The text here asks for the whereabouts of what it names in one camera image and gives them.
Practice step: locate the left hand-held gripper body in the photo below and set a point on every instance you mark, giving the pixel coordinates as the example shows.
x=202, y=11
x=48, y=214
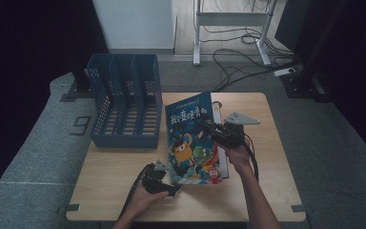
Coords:
x=154, y=181

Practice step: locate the white power strip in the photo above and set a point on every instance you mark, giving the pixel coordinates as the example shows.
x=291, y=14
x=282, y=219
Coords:
x=284, y=72

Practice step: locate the blue cartoon picture book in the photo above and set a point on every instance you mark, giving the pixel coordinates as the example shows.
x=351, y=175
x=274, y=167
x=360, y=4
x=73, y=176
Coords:
x=187, y=152

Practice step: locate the blue plastic file rack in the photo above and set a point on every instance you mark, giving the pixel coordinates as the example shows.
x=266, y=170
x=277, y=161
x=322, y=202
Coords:
x=125, y=140

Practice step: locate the person's right hand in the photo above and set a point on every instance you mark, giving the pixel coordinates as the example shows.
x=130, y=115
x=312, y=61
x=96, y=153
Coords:
x=239, y=157

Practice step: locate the white wall panel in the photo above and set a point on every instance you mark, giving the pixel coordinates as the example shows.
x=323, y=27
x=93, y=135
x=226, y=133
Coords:
x=133, y=22

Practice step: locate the dark curtain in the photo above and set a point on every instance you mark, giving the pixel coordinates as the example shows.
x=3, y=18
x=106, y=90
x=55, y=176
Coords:
x=19, y=47
x=355, y=63

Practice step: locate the white desk frame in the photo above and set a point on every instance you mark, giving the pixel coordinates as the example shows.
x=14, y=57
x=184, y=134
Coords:
x=232, y=18

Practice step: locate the black metal stand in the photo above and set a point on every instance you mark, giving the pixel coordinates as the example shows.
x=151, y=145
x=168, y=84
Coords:
x=301, y=82
x=79, y=90

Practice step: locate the person's left hand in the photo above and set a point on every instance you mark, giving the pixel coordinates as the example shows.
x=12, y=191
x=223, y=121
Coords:
x=143, y=202

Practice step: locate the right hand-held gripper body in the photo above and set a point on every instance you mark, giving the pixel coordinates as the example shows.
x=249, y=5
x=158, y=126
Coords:
x=228, y=136

